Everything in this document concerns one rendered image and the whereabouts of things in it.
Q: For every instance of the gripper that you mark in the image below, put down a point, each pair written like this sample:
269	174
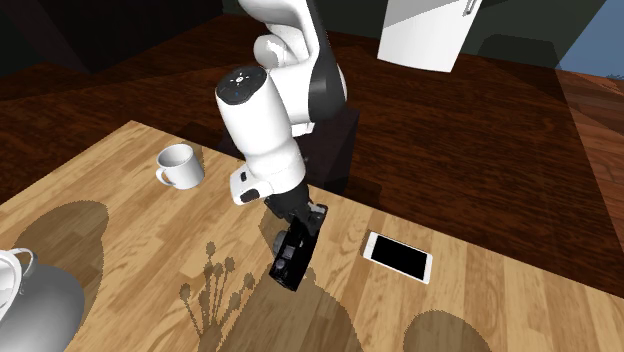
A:
288	201

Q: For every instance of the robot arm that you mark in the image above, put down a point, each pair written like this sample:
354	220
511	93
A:
263	122

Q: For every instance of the white mug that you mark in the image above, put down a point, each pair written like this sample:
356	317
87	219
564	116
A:
184	168

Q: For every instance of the white smartphone with black screen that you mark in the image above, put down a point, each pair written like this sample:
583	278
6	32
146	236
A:
397	257

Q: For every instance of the grey kettle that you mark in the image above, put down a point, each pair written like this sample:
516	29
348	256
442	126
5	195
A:
39	312

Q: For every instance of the black camera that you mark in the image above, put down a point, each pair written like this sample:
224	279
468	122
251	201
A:
292	263

